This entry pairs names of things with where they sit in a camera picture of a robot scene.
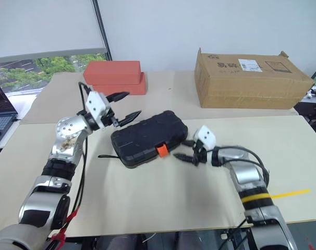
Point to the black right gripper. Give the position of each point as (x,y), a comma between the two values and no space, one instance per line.
(199,153)

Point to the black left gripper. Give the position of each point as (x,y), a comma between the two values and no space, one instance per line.
(109,118)

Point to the black plastic tool case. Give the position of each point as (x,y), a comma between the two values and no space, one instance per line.
(147,135)

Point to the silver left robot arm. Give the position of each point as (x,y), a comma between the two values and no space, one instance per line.
(66,148)

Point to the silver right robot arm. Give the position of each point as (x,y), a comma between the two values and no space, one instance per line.
(246,172)

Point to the red rectangular box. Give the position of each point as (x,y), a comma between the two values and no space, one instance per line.
(132,89)
(111,71)

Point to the large brown cardboard box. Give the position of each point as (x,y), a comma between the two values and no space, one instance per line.
(252,86)

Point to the yellow tape strip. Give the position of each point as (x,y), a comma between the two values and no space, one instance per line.
(293,193)

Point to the white roller window blind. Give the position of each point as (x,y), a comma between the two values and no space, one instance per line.
(43,23)

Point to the black laptop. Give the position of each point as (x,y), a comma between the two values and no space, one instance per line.
(0,104)

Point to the red zip tie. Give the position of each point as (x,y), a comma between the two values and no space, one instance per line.
(60,233)

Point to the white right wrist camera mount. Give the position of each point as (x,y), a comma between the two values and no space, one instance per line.
(206,135)

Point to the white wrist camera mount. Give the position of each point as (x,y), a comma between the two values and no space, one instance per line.
(206,135)
(95,104)

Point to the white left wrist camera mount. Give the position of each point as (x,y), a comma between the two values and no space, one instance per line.
(95,104)

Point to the black window frame post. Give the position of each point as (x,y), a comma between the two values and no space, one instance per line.
(100,26)

